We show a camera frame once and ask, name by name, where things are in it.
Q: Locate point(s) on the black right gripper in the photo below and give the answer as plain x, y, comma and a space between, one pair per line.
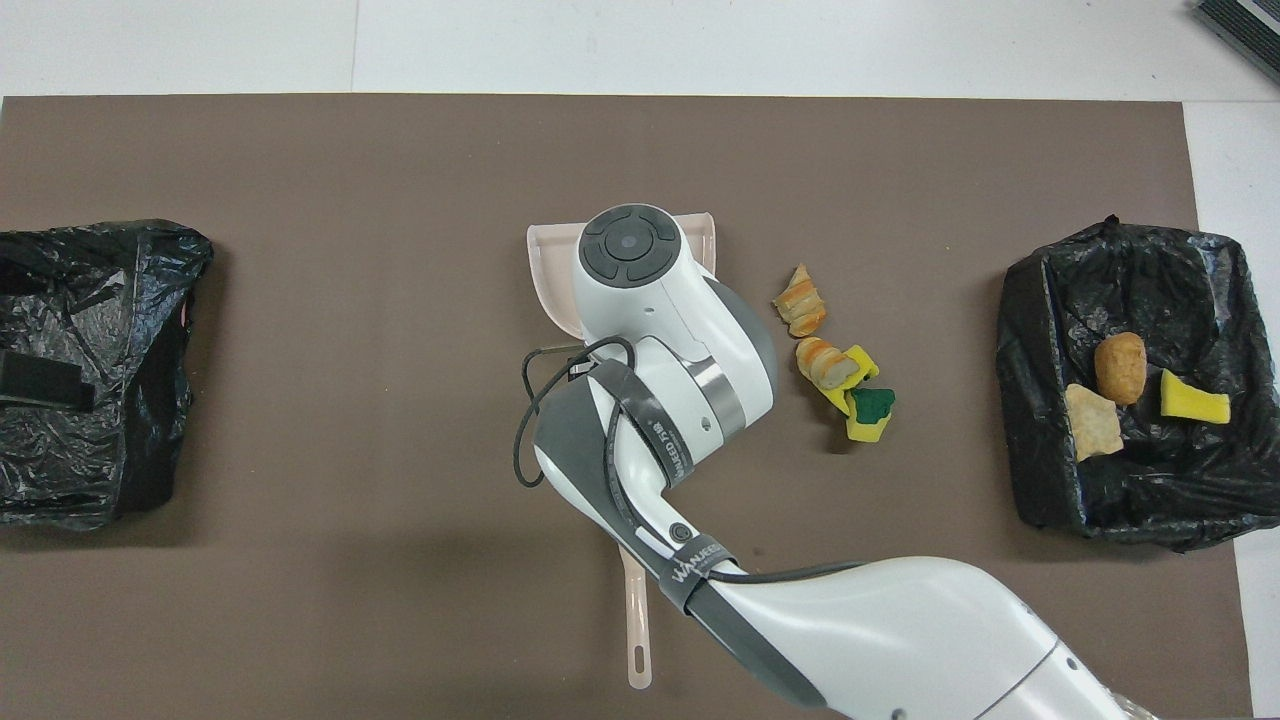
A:
560, 358

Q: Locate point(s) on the beige plastic dustpan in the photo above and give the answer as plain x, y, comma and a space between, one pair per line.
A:
550, 260

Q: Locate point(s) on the beige hand brush black bristles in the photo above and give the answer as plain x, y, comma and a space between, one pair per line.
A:
638, 640

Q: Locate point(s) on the plain yellow sponge piece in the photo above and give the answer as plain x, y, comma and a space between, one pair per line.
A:
1195, 400
864, 360

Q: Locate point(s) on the yellow sponge green scrub top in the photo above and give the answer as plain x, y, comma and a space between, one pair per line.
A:
872, 405

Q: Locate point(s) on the brown oval bread roll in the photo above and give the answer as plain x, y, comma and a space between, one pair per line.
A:
1120, 368

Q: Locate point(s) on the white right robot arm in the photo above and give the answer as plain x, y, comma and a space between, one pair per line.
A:
900, 640

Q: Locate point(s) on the black bag lined bin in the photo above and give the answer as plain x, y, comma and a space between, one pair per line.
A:
1160, 490
100, 480

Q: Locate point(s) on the brown table mat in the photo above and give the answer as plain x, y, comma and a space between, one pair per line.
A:
300, 150

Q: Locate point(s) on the grey ribbed device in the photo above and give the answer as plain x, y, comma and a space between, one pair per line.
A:
1250, 25

